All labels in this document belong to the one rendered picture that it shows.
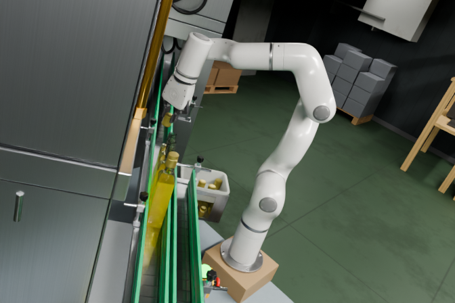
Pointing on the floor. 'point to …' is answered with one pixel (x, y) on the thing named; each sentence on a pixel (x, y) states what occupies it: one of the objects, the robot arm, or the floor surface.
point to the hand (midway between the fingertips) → (170, 114)
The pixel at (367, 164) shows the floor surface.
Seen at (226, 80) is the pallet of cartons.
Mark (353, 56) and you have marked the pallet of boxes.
